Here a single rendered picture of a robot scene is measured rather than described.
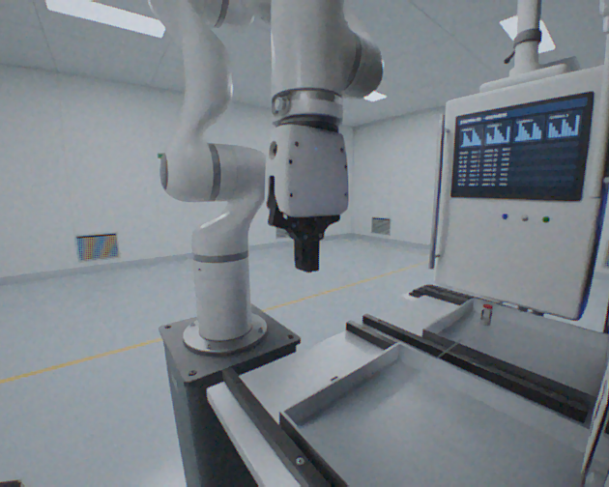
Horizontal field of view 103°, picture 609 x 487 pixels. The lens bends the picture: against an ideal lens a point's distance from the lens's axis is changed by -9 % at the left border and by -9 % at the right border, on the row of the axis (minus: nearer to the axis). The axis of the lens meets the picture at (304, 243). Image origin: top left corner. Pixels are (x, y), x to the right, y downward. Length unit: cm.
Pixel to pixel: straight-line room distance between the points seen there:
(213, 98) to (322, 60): 32
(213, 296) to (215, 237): 12
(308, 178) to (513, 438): 41
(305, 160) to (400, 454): 36
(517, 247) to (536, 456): 78
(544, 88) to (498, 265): 58
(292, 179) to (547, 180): 93
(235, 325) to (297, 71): 49
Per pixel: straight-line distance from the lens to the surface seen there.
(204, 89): 61
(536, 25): 132
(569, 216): 110
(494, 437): 47
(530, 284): 115
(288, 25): 35
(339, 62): 35
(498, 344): 69
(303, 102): 31
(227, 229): 56
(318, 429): 41
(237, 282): 59
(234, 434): 42
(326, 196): 32
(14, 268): 542
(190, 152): 54
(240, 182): 57
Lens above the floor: 118
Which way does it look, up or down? 10 degrees down
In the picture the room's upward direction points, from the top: straight up
